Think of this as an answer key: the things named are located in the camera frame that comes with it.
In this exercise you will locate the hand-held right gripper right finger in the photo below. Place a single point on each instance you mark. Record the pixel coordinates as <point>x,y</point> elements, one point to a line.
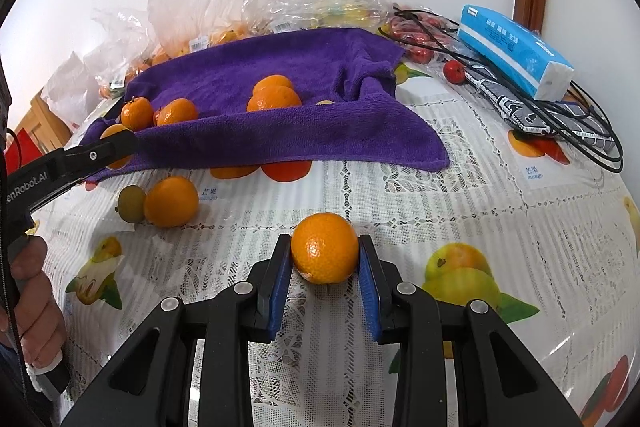
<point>370,297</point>

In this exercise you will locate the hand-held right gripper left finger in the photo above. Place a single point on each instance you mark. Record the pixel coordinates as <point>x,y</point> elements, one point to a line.
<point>280,292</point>

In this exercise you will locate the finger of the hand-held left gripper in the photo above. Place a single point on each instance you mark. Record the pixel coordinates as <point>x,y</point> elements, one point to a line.
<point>95,154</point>

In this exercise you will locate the orange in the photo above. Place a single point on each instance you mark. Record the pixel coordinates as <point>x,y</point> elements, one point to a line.
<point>111,130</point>
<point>325,254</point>
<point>137,113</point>
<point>275,101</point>
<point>170,202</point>
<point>272,83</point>
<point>176,112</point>

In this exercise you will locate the pile of small red fruits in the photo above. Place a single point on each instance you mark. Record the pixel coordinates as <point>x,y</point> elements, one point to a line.
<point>415,38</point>

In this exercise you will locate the clear bag of red fruits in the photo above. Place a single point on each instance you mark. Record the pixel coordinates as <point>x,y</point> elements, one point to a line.
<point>425,27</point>

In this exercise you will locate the person's left hand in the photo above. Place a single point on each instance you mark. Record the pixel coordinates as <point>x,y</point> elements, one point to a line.
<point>37,307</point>

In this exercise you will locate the red box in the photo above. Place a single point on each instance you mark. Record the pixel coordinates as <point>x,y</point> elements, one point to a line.
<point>22,147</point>

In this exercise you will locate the yellow-green round fruit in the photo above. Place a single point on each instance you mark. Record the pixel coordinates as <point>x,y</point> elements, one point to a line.
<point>131,203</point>

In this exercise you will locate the wooden furniture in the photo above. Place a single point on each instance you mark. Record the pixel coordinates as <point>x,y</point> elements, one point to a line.
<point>45,117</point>

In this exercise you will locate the crumpled clear plastic bag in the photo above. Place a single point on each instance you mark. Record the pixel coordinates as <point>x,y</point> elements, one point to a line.
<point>90,57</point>

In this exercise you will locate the fruit printed tablecloth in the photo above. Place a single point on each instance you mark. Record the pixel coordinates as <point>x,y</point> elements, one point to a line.
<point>450,187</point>

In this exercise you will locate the purple towel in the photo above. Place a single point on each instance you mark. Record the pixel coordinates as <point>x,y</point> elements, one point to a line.
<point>300,137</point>

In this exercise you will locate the pile of bagged oranges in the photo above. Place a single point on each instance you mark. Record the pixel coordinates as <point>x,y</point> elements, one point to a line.
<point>225,37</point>

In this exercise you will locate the patterned grey pouch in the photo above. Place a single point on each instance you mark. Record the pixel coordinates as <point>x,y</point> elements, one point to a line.
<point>520,112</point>

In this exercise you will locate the single small red fruit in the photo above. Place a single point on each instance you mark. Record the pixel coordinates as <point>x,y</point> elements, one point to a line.
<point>454,71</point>

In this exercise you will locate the blue tissue pack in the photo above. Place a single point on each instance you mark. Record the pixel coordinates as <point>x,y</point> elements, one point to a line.
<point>510,52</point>

